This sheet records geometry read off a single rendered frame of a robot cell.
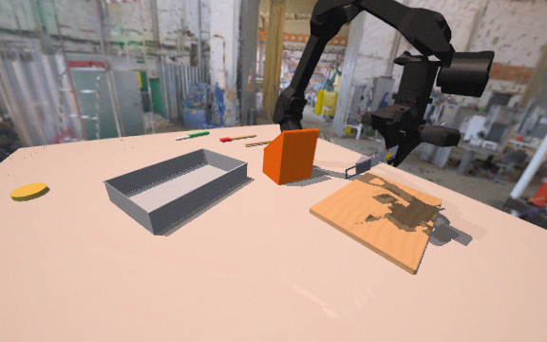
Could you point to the yellow flat disc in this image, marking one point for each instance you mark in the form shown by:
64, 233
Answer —
28, 192

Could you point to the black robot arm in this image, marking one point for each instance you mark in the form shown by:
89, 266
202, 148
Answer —
461, 73

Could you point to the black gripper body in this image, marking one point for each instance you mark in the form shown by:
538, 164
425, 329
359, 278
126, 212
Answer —
433, 134

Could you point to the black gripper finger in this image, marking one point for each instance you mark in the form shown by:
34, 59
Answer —
405, 146
391, 141

